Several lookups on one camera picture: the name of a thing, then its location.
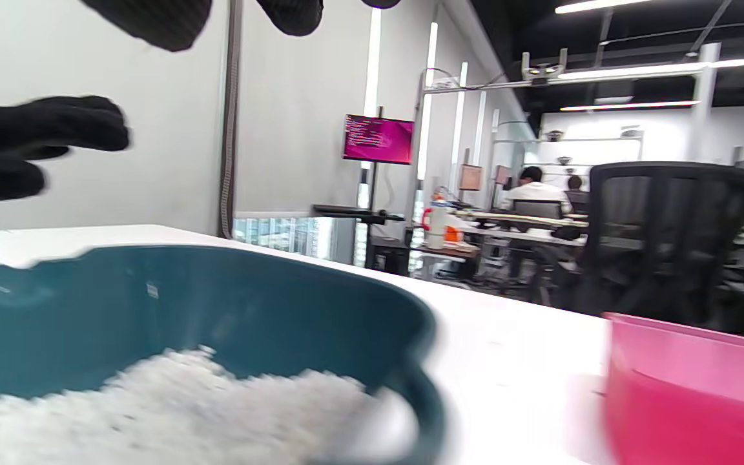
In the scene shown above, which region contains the white tumbler red handle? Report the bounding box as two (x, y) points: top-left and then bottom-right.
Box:
(421, 194), (450, 251)

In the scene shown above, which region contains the person's left hand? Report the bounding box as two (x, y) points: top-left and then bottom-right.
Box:
(0, 95), (131, 202)

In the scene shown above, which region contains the white rice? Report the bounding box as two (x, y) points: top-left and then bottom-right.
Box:
(0, 346), (379, 465)

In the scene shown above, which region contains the window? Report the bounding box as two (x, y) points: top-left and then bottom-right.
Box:
(233, 215), (337, 260)

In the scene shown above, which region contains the grey braided wall conduit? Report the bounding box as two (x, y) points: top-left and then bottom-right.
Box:
(218, 0), (244, 240)

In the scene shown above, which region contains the white office desk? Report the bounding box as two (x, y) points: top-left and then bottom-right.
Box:
(453, 209), (590, 249)

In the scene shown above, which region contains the red plastic container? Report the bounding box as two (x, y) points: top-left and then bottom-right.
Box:
(603, 313), (744, 465)

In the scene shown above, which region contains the silver metal frame rig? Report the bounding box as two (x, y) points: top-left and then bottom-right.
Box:
(411, 43), (723, 214)

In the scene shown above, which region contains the black monitor stand pole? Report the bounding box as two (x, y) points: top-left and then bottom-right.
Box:
(366, 107), (384, 269)

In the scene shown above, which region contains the person's right hand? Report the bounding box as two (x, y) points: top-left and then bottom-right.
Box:
(80, 0), (402, 53)

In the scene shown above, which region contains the pink screen monitor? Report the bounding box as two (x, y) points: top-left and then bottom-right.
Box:
(343, 114), (415, 165)

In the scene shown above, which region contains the black computer tower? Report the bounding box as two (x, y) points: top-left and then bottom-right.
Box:
(367, 235), (411, 276)

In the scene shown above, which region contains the black office chair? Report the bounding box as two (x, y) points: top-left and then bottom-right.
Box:
(540, 161), (744, 327)

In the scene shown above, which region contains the long ceiling light bar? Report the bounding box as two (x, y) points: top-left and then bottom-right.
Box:
(556, 57), (744, 83)
(559, 99), (702, 112)
(554, 0), (657, 15)

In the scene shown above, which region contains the teal plastic basin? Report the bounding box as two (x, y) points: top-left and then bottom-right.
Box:
(0, 244), (447, 465)

